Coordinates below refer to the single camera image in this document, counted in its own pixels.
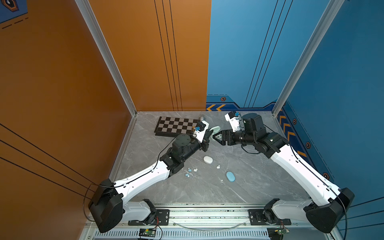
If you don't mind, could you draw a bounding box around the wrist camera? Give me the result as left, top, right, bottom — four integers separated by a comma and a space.
225, 111, 241, 132
193, 120, 209, 143

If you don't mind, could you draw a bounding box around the aluminium front rail frame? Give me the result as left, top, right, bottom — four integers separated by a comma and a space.
80, 204, 344, 240

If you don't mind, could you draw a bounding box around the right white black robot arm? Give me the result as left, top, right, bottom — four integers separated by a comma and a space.
213, 111, 355, 234

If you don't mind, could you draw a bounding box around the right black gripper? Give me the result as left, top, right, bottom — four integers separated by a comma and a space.
212, 128, 256, 146

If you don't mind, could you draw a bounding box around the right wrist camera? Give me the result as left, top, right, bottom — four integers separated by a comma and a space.
225, 111, 241, 132

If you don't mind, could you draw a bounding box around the aluminium corner post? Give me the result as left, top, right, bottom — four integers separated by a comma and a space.
75, 0, 137, 118
272, 0, 345, 117

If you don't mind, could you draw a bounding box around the mint green earbud case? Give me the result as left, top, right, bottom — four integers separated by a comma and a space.
211, 126, 221, 135

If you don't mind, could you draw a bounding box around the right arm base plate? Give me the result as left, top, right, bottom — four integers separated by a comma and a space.
248, 209, 292, 226

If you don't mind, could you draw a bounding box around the black white chessboard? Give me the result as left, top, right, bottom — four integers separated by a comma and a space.
154, 117, 198, 137

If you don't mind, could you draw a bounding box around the blue earbud case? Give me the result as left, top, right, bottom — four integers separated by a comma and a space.
226, 171, 236, 183

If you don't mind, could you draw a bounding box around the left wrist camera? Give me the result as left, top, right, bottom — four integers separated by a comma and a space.
193, 120, 209, 143

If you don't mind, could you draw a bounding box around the right aluminium corner post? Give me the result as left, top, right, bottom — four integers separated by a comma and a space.
272, 0, 345, 117

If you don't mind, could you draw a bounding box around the right circuit board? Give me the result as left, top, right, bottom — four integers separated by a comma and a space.
267, 228, 290, 240

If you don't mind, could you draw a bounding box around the left aluminium corner post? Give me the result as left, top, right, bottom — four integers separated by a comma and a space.
75, 0, 137, 118

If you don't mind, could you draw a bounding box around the white earbud case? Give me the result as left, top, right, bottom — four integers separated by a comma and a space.
203, 156, 213, 165

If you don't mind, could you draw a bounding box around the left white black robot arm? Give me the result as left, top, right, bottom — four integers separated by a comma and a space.
88, 129, 213, 233

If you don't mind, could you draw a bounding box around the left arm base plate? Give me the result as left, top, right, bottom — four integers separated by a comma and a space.
128, 209, 170, 226

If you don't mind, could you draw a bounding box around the left green circuit board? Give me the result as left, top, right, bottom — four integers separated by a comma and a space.
138, 229, 157, 239

